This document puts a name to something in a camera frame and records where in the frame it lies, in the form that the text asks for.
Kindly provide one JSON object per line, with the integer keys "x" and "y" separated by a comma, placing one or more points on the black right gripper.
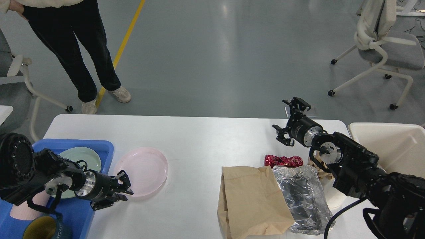
{"x": 302, "y": 129}

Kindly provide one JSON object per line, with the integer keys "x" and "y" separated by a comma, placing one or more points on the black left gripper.
{"x": 103, "y": 190}

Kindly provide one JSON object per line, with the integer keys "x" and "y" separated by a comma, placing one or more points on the pink plate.
{"x": 147, "y": 169}

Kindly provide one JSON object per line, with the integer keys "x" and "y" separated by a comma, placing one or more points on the pink mug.
{"x": 24, "y": 212}

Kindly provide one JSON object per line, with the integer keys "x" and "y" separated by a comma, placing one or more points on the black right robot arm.
{"x": 399, "y": 199}

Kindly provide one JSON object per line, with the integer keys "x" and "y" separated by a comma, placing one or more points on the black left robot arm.
{"x": 40, "y": 178}

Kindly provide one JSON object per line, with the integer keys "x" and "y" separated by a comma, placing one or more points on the blue plastic tray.
{"x": 77, "y": 213}

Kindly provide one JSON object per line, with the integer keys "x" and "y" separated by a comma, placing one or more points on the crushed red can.
{"x": 290, "y": 162}

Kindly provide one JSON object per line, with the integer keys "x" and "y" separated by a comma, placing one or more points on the light green plate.
{"x": 85, "y": 157}

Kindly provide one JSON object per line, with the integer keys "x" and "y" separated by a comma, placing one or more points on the crumpled brown paper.
{"x": 322, "y": 174}

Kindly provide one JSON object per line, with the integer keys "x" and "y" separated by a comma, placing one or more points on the crumpled aluminium foil tray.
{"x": 304, "y": 197}

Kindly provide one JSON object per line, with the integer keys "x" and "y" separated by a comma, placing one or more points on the white paper cup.
{"x": 334, "y": 198}

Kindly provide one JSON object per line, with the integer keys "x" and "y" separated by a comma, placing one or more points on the brown paper bag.
{"x": 251, "y": 203}

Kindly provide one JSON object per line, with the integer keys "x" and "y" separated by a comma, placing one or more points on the white plastic bin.
{"x": 400, "y": 147}

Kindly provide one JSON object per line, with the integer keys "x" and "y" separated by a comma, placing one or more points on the white grey office chair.
{"x": 386, "y": 50}

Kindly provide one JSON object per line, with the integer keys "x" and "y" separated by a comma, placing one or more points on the white table at left edge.
{"x": 5, "y": 112}

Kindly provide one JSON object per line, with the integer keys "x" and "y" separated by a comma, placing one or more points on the grey chair at left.
{"x": 19, "y": 94}

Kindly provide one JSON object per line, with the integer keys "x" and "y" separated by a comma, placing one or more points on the person in black trousers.
{"x": 62, "y": 25}

